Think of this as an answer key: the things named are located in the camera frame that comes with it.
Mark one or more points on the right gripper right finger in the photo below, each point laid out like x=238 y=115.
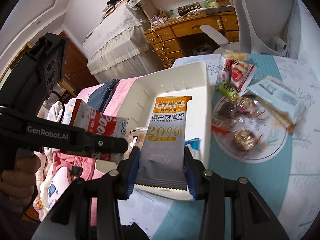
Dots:
x=208 y=186

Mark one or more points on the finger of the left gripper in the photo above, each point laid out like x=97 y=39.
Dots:
x=90 y=143

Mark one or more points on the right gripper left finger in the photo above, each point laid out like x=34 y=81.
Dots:
x=115 y=185

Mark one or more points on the red cookies packet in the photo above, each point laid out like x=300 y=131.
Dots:
x=91 y=120

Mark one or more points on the blue snack packet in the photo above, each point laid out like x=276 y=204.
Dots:
x=193 y=144

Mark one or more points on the oats protein bar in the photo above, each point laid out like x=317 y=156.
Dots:
x=162 y=155

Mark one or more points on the clear nut candy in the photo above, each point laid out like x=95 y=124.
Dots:
x=244 y=140

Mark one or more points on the white plastic storage bin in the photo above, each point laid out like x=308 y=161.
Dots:
x=185 y=80

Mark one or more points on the clear dark candy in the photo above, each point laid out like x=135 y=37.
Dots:
x=225 y=113

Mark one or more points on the green pastry packet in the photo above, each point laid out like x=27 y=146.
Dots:
x=228 y=91

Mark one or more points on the white blue wafer pack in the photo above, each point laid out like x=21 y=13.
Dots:
x=279 y=99

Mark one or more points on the red white date snack bag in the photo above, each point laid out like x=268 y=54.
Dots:
x=238 y=73

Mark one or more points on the rice cracker pack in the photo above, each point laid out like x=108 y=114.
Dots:
x=236 y=56

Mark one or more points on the clear bag orange crackers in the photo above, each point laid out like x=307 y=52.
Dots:
x=135 y=138

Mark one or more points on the person's left hand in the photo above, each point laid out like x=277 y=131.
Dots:
x=19 y=185

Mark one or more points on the pink bed blanket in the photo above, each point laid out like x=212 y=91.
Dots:
x=63 y=163

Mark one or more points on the floral white pajama cloth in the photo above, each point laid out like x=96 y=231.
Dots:
x=44 y=175

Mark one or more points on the navy folded garment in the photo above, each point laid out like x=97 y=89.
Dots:
x=101 y=97

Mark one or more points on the brown wooden door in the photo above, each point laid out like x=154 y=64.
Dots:
x=76 y=72

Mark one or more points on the teal tree pattern tablecloth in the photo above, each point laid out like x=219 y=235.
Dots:
x=285 y=170

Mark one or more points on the lace covered piano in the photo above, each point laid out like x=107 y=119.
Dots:
x=118 y=49

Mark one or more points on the wooden desk with drawers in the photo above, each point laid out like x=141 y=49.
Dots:
x=179 y=38

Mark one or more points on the black waste bin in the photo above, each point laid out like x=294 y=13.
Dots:
x=203 y=49

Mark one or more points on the floral white curtain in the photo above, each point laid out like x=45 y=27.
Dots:
x=309 y=41

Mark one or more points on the grey white office chair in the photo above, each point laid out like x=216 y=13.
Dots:
x=264 y=27

